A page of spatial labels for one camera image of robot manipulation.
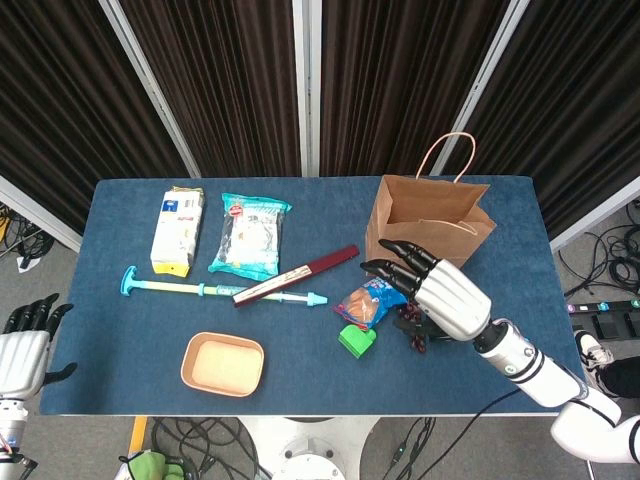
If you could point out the white partition frame post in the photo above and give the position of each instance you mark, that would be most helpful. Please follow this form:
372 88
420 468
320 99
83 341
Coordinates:
306 100
155 97
480 87

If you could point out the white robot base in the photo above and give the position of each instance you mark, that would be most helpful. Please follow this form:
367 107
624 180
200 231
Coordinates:
310 450

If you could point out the black foot pedal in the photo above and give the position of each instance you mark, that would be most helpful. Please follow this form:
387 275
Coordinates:
607 325

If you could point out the dark brown pleated curtain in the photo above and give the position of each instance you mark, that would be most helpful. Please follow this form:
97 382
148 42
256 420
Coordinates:
60 100
235 90
390 75
580 100

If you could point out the blue fabric table cover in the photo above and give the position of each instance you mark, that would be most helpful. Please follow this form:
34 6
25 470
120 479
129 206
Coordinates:
310 360

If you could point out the white paper scrap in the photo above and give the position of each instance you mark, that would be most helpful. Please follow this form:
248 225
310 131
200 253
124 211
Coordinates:
27 264

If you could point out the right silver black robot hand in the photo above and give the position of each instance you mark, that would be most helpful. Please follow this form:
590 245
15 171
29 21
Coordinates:
450 300

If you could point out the blue red bread packet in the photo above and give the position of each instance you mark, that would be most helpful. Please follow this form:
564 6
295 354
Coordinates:
365 305

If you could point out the white sneaker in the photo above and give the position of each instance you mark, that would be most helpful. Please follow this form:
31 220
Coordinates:
597 355

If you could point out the white partition frame rail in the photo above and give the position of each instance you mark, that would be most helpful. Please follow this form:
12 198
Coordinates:
595 220
40 217

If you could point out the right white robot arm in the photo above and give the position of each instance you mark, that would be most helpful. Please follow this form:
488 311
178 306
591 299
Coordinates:
535 372

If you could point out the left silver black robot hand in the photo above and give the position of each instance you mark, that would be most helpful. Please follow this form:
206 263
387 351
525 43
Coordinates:
22 362

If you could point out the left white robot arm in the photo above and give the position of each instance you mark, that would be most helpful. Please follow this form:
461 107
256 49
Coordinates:
12 422

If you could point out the green cloth bag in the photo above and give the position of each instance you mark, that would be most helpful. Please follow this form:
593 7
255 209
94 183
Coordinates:
150 467

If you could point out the brown paper bag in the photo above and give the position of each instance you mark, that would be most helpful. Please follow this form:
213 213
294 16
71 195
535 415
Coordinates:
410 235

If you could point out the white table frame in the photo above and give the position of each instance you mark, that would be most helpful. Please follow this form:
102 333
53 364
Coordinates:
200 415

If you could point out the teal green toy pump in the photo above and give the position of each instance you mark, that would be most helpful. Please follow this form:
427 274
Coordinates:
165 287

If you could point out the green plastic block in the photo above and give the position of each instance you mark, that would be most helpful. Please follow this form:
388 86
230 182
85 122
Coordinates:
357 342

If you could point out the dark red long box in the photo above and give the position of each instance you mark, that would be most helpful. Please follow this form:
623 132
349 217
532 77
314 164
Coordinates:
300 274

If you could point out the teal clear snack packet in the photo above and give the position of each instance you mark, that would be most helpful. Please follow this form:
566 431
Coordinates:
250 240

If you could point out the white yellow paper package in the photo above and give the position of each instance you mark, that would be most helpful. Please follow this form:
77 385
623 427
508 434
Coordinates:
177 235

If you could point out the black trouser leg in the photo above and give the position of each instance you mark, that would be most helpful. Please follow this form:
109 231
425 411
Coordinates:
625 379

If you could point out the dark red grape bunch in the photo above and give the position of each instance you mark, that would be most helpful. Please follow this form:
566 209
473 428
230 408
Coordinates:
415 332

